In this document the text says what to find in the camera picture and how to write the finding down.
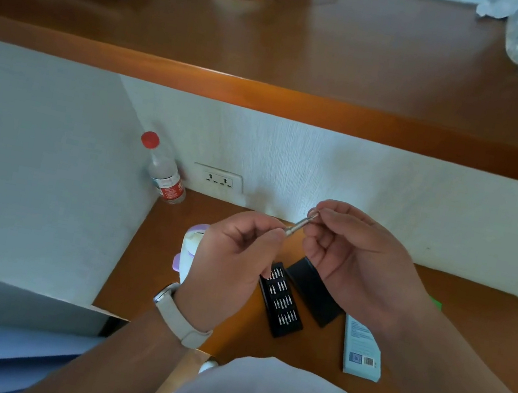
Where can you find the person's right hand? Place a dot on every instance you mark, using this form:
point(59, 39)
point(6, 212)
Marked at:
point(365, 272)

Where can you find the person's left hand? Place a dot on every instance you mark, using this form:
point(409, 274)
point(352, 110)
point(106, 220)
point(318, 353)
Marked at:
point(220, 277)

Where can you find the person's right thumb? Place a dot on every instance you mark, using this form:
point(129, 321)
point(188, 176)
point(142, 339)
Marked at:
point(346, 209)

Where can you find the person's left thumb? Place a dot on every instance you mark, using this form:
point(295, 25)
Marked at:
point(269, 250)

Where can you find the silver precision screwdriver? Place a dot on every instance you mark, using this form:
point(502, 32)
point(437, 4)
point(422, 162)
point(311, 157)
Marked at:
point(300, 224)

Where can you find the person's left forearm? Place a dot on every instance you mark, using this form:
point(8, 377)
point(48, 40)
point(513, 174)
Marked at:
point(110, 362)

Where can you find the black screwdriver bit tray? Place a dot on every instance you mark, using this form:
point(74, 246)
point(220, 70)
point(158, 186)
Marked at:
point(282, 308)

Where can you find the black case cover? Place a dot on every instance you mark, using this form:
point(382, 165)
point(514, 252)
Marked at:
point(316, 294)

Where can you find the white and purple device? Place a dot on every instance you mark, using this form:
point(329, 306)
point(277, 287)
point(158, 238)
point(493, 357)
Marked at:
point(189, 251)

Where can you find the beige band wristwatch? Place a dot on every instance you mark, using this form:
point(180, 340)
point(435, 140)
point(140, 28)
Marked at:
point(177, 317)

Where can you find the small green object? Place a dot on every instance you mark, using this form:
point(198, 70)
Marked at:
point(436, 303)

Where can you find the clear bottle with red cap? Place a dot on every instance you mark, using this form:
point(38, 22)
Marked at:
point(163, 169)

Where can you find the light blue cardboard box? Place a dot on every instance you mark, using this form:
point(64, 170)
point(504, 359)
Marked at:
point(362, 349)

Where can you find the brown wooden shelf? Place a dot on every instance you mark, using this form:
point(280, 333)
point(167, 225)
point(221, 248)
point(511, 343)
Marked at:
point(283, 58)

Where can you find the white wall socket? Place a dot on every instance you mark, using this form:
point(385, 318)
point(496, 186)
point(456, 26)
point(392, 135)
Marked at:
point(218, 178)

